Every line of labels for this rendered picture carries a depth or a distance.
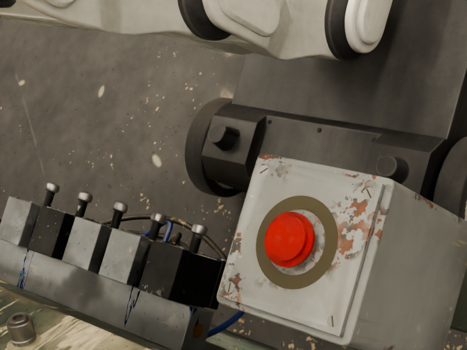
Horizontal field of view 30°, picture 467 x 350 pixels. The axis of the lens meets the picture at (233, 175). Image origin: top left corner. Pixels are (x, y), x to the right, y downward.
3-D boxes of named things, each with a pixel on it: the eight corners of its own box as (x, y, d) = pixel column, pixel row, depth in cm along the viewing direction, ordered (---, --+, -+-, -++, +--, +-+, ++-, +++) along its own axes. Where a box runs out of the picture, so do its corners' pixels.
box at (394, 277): (482, 228, 73) (392, 177, 59) (445, 365, 72) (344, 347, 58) (360, 201, 80) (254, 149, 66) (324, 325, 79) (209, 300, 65)
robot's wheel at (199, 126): (244, 87, 181) (180, 107, 166) (264, 90, 178) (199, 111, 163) (247, 178, 187) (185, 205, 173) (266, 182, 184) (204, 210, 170)
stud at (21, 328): (42, 339, 85) (35, 314, 84) (23, 353, 83) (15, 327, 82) (26, 332, 87) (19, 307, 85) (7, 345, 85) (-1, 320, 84)
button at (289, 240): (331, 222, 61) (316, 217, 60) (315, 276, 61) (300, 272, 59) (285, 211, 64) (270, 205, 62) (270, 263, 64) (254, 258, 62)
